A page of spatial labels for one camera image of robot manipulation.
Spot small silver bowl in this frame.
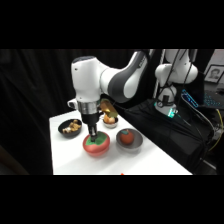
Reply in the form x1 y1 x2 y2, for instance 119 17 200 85
102 116 120 130

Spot blue glowing strip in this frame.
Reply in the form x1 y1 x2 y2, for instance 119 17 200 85
181 88 200 109

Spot black curtain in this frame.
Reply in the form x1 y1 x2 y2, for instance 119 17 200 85
0 49 161 176

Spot grey bowl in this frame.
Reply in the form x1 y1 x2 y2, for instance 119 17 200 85
115 128 144 154

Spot tan food pieces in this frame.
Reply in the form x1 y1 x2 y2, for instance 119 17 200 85
62 119 82 134

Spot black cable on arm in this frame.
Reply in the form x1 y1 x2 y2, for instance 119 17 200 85
158 49 198 103

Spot black robot stand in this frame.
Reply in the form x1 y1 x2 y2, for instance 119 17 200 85
124 98 216 176

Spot small orange toy food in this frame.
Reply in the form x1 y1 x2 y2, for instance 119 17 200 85
103 114 117 125

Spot framed portrait picture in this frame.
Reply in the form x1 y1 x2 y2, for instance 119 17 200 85
203 64 224 84

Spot yellow cable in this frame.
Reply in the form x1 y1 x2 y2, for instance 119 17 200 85
208 108 223 152

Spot orange toy fruit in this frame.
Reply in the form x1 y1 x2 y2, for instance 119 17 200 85
119 128 136 145

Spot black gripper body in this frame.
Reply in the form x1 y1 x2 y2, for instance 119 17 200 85
82 113 99 128

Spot black bowl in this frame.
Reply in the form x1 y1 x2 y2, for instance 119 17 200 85
57 118 83 139

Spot pink bowl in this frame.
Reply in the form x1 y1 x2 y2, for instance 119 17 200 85
82 130 112 158

